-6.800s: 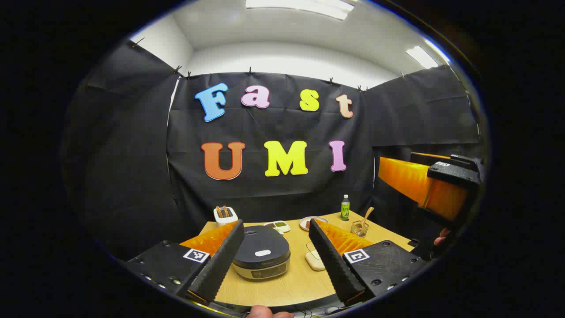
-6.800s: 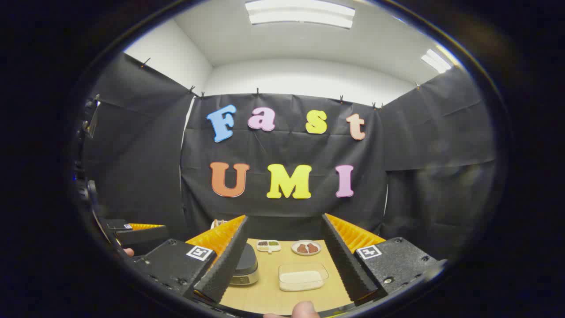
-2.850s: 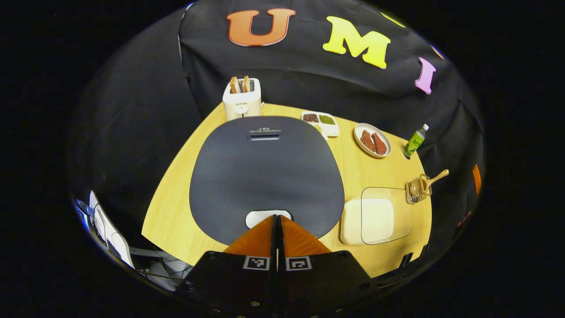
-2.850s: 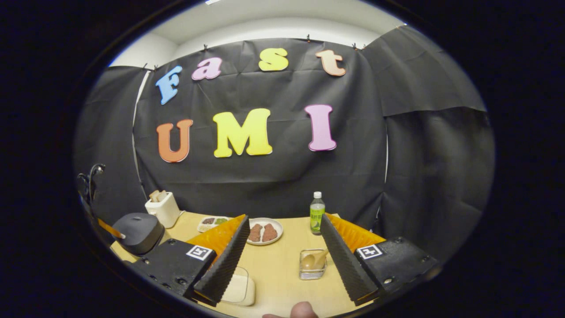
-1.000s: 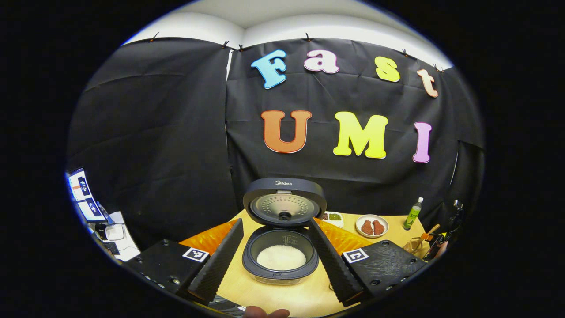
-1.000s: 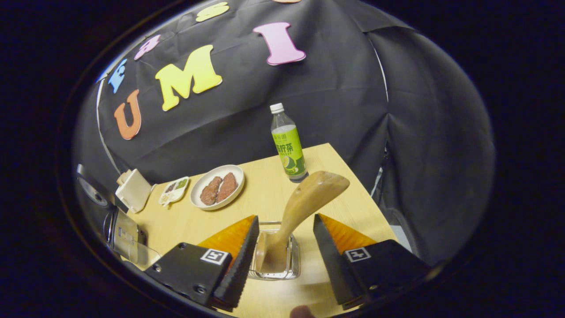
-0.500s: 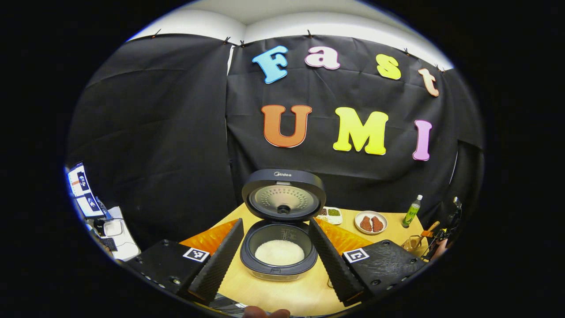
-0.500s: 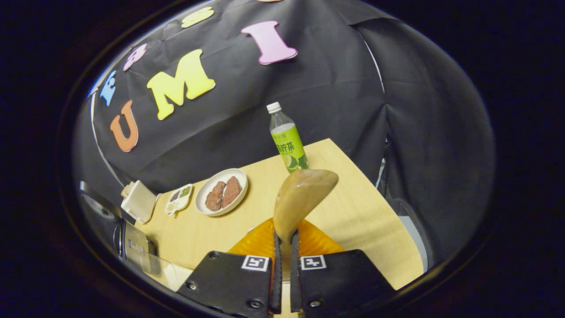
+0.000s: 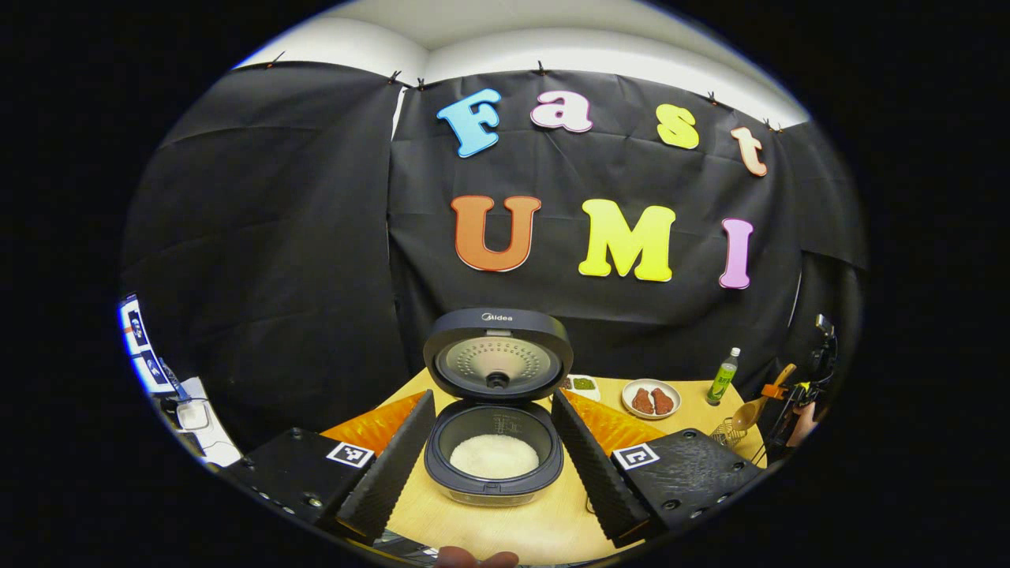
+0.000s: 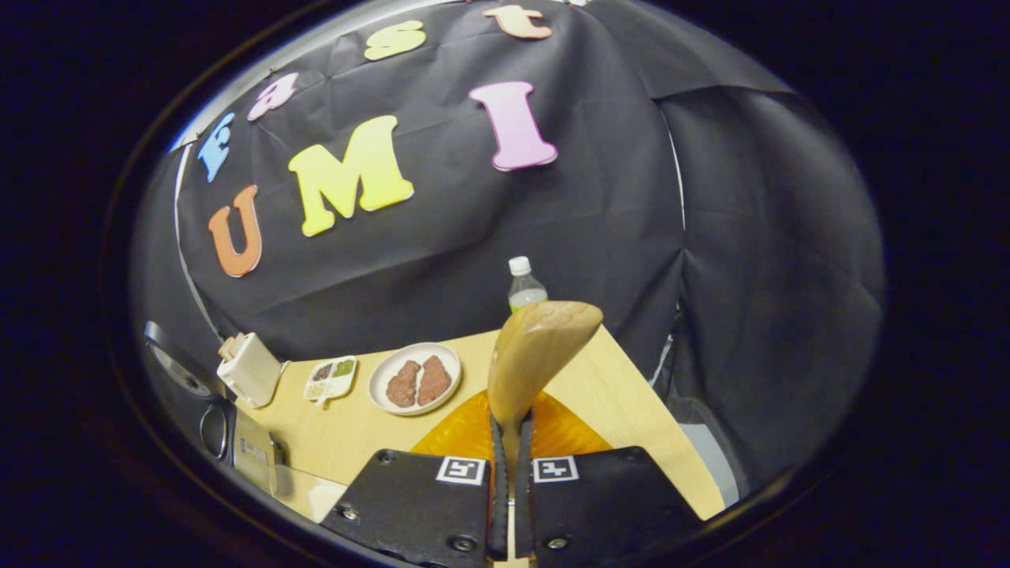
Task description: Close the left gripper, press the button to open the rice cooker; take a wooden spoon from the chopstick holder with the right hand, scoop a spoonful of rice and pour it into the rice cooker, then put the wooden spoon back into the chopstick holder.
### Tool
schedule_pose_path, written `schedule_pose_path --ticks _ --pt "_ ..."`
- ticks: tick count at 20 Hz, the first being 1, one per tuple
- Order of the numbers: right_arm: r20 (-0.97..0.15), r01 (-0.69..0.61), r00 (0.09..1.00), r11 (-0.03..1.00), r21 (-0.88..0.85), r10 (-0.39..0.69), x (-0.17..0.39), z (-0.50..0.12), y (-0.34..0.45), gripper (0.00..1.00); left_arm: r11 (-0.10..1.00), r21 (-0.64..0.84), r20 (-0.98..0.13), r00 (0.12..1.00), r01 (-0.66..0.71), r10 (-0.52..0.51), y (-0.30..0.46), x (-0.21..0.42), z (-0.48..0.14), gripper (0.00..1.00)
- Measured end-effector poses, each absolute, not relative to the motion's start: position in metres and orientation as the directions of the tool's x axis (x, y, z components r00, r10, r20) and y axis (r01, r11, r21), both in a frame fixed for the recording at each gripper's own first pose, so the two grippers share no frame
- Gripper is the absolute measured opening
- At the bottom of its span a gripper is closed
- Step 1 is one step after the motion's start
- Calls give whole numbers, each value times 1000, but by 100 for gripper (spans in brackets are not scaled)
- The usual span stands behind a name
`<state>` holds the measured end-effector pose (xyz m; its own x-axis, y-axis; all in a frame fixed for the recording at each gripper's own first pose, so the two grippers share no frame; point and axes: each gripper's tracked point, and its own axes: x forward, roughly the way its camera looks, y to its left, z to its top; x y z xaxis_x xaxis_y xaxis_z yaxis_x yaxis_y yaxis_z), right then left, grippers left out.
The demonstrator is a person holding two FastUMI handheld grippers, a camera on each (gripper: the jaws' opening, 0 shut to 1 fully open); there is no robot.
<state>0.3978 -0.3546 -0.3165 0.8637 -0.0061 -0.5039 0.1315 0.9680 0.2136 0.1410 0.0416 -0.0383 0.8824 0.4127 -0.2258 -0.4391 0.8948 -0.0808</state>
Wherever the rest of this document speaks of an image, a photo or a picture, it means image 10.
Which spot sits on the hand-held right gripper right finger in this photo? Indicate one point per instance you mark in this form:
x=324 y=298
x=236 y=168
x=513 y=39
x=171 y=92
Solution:
x=522 y=509

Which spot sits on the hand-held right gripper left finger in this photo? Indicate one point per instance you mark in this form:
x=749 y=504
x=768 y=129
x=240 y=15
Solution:
x=499 y=509

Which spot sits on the wooden spoon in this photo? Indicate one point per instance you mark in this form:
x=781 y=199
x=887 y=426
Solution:
x=536 y=355

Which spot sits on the black rice cooker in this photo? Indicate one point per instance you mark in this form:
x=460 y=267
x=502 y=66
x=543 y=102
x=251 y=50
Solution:
x=252 y=454

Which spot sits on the brown meat piece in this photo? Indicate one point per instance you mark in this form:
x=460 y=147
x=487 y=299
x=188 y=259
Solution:
x=403 y=384
x=434 y=380

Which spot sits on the white round plate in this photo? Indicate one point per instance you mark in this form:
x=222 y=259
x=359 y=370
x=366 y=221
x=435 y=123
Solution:
x=387 y=371

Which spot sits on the white compartment dish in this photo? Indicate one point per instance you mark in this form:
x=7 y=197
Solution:
x=331 y=379

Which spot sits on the green label plastic bottle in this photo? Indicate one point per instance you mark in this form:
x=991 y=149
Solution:
x=525 y=292

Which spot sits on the black backdrop cloth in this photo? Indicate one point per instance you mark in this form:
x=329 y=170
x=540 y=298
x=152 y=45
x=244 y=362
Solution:
x=552 y=237

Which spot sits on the white toaster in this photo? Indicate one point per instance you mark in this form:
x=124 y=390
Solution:
x=252 y=375

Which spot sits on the brown toast slice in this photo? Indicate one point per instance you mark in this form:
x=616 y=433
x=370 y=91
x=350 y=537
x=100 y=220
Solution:
x=231 y=345

